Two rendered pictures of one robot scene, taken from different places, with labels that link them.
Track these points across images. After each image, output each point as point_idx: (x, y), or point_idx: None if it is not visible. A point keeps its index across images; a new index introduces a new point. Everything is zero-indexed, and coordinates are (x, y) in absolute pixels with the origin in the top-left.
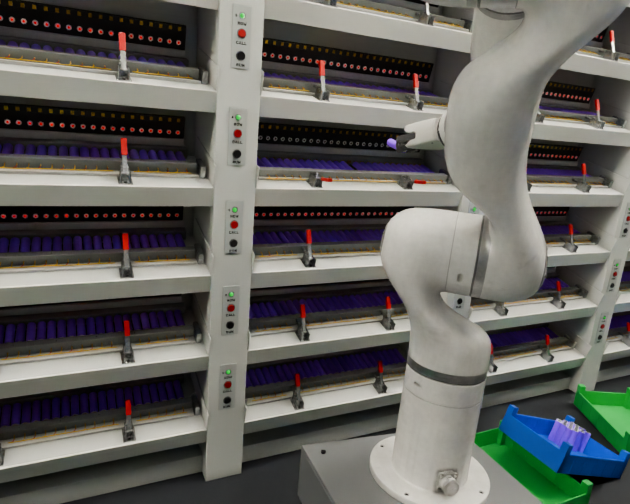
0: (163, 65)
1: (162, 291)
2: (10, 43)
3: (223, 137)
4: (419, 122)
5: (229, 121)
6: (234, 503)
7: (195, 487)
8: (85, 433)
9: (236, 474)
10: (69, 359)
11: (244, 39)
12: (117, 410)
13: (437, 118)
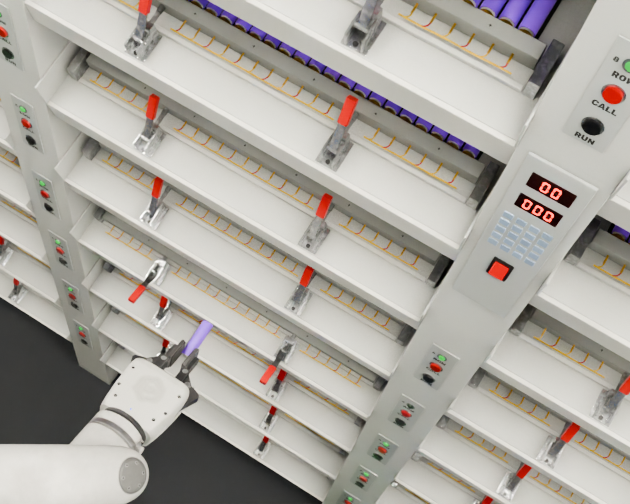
0: None
1: (12, 243)
2: None
3: (32, 187)
4: (116, 381)
5: (34, 180)
6: (69, 406)
7: (66, 363)
8: None
9: (105, 382)
10: None
11: (31, 128)
12: None
13: (105, 405)
